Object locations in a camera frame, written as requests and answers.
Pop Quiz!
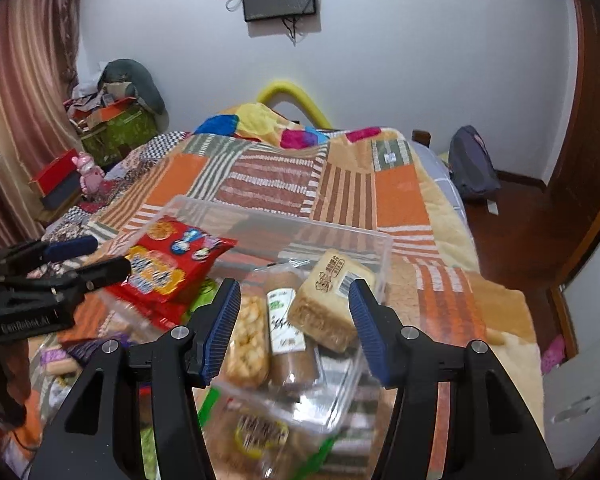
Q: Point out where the red snack bag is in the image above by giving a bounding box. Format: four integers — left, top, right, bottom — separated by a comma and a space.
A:
107, 214, 237, 330

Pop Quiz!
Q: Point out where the yellow biscuit pack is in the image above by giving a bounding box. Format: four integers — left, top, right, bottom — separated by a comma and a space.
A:
223, 296, 270, 389

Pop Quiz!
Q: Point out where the clear plastic storage bin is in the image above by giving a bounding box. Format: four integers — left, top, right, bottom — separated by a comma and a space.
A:
105, 195, 392, 436

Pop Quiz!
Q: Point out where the brown roll green label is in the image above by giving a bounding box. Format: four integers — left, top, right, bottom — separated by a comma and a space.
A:
264, 266, 318, 390

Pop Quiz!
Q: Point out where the tan cake slice pack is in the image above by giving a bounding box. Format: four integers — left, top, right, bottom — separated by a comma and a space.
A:
287, 249, 377, 353

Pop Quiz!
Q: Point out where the blue snack bag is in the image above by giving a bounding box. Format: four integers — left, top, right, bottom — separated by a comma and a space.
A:
61, 333, 131, 367

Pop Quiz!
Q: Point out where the purple label bread pack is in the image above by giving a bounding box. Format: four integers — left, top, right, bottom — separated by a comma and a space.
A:
41, 346, 82, 377

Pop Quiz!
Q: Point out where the red and black box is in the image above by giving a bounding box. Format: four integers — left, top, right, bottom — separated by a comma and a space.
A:
29, 148, 80, 210

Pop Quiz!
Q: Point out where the pink plush toy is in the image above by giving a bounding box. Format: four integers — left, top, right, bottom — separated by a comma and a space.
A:
71, 152, 105, 197

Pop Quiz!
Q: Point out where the yellow label bread pack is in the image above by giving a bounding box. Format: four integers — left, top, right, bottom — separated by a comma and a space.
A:
204, 396, 301, 476

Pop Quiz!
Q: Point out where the green gift box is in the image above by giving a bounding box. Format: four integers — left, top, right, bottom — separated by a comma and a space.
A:
81, 104, 158, 167

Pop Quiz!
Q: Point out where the striped pink curtain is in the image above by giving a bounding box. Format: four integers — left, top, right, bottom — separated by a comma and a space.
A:
0, 0, 81, 248

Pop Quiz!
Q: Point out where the grey plush pillow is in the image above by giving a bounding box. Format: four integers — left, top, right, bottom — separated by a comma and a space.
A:
97, 58, 166, 115

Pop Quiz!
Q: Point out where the colourful yellow pillow blanket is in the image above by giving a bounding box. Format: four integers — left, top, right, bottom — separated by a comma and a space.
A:
194, 103, 329, 150

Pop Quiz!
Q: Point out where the yellow foam tube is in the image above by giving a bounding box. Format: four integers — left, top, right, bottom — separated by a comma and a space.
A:
257, 79, 332, 130

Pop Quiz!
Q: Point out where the brown wooden door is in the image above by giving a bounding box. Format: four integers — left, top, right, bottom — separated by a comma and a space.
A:
547, 0, 600, 358

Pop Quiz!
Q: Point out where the dark backpack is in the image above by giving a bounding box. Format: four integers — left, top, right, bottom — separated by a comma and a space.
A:
449, 126, 501, 200

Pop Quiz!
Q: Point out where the patchwork striped bed quilt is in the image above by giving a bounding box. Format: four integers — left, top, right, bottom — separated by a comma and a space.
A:
9, 127, 546, 480

